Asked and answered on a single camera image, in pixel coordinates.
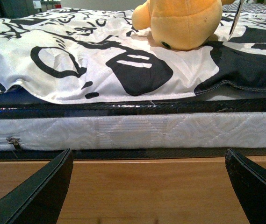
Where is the black and white patterned blanket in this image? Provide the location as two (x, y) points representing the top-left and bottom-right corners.
(0, 8), (266, 104)

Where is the white quilted mattress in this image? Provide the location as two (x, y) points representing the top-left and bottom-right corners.
(0, 112), (266, 151)

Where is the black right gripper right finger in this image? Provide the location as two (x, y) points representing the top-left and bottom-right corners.
(225, 148), (266, 224)

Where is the striped grey pillow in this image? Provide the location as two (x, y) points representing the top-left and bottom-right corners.
(223, 0), (266, 14)

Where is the yellow plush dinosaur toy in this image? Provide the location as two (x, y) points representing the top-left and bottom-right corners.
(132, 0), (224, 51)

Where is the wooden bed frame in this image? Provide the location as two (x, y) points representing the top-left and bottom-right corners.
(0, 156), (266, 224)

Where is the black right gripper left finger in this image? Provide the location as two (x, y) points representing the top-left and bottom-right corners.
(0, 149), (73, 224)

